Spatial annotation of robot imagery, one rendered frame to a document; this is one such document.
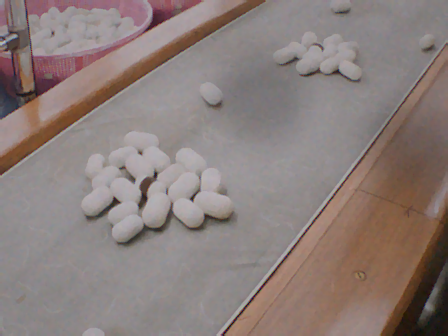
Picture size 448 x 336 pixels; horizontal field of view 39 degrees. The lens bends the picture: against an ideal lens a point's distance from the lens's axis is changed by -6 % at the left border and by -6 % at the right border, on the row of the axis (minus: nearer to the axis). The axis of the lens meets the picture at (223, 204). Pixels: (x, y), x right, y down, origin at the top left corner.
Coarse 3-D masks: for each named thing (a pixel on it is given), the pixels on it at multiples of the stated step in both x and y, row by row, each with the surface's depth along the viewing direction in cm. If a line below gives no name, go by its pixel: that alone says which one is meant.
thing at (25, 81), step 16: (16, 0) 66; (16, 16) 67; (16, 32) 68; (0, 48) 67; (16, 48) 70; (16, 64) 71; (32, 64) 73; (16, 80) 72; (32, 80) 73; (32, 96) 74
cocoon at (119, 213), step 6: (126, 204) 60; (132, 204) 60; (114, 210) 59; (120, 210) 59; (126, 210) 60; (132, 210) 60; (138, 210) 61; (108, 216) 60; (114, 216) 59; (120, 216) 59; (126, 216) 59; (114, 222) 59
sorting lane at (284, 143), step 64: (320, 0) 107; (384, 0) 109; (192, 64) 86; (256, 64) 86; (384, 64) 88; (128, 128) 73; (192, 128) 73; (256, 128) 74; (320, 128) 74; (384, 128) 75; (0, 192) 64; (64, 192) 64; (256, 192) 65; (320, 192) 65; (0, 256) 56; (64, 256) 57; (128, 256) 57; (192, 256) 57; (256, 256) 58; (0, 320) 51; (64, 320) 51; (128, 320) 51; (192, 320) 52
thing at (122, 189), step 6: (114, 180) 63; (120, 180) 62; (126, 180) 62; (114, 186) 62; (120, 186) 62; (126, 186) 62; (132, 186) 62; (114, 192) 62; (120, 192) 62; (126, 192) 61; (132, 192) 61; (138, 192) 62; (120, 198) 62; (126, 198) 61; (132, 198) 61; (138, 198) 62
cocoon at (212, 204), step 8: (200, 192) 61; (208, 192) 61; (200, 200) 61; (208, 200) 60; (216, 200) 60; (224, 200) 60; (200, 208) 61; (208, 208) 60; (216, 208) 60; (224, 208) 60; (232, 208) 61; (216, 216) 61; (224, 216) 60
